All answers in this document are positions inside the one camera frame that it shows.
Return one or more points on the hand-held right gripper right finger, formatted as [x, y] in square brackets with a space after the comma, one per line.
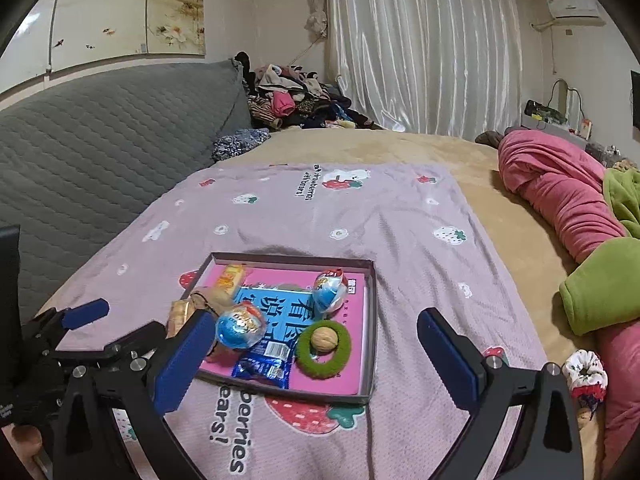
[450, 360]

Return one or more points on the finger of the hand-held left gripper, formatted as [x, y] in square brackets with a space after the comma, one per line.
[85, 314]
[130, 342]

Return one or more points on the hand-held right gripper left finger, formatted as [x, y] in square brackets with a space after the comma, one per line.
[185, 360]

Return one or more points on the clear biscuit pack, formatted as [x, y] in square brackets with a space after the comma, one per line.
[180, 317]

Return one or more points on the beige mesh bag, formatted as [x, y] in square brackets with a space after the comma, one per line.
[207, 300]

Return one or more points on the blue cookie packet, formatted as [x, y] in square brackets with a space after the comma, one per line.
[265, 365]

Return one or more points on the shallow grey cardboard box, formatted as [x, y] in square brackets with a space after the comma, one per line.
[370, 320]

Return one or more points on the yellow snack packet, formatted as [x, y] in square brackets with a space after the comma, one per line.
[231, 280]

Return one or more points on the walnut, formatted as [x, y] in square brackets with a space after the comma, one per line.
[324, 340]

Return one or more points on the small blue toy egg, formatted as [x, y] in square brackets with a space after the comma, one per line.
[327, 287]

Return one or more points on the person's left hand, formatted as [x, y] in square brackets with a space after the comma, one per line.
[26, 444]

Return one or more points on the purple strawberry print blanket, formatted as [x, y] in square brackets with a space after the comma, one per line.
[400, 260]

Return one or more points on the red and white floral scrunchie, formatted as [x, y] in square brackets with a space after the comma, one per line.
[585, 375]

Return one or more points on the grey quilted headboard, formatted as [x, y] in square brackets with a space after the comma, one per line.
[100, 160]

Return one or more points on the green fleece blanket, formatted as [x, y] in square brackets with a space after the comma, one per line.
[600, 280]

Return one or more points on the pink duvet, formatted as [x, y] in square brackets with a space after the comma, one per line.
[550, 180]

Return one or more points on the tan bed sheet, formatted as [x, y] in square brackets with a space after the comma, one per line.
[400, 150]

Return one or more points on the dark floral cloth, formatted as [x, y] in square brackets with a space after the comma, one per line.
[240, 143]

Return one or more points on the dark brown cloth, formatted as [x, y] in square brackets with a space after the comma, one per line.
[490, 139]

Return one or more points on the black bag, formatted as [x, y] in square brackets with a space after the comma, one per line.
[542, 111]

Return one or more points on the white chair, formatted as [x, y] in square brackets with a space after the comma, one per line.
[562, 100]

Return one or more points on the pile of clothes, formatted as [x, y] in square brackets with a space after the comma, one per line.
[295, 95]

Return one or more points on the white curtain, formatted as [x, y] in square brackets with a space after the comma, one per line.
[425, 50]

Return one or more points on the black television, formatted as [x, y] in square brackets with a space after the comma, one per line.
[636, 105]

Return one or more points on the sheer tied curtain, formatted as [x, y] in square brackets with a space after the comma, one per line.
[316, 22]

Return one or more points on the white air conditioner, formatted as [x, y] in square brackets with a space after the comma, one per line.
[574, 7]

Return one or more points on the wall poster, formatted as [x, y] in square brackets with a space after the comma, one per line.
[125, 10]

